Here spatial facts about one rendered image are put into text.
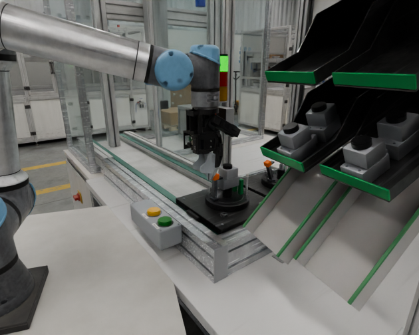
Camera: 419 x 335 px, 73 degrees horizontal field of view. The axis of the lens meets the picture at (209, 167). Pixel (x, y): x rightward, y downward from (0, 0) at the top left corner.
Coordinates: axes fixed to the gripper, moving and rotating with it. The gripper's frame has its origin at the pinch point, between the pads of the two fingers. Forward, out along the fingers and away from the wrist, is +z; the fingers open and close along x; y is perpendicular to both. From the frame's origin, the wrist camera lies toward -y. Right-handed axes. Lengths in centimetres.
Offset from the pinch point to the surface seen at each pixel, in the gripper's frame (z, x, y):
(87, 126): -3, -82, 14
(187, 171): 13.2, -37.7, -15.1
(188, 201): 10.3, -7.2, 3.7
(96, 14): -56, -105, -4
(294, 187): -2.5, 23.4, -7.9
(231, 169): -1.1, 2.0, -6.1
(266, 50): -40, -82, -107
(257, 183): 10.3, -4.6, -24.6
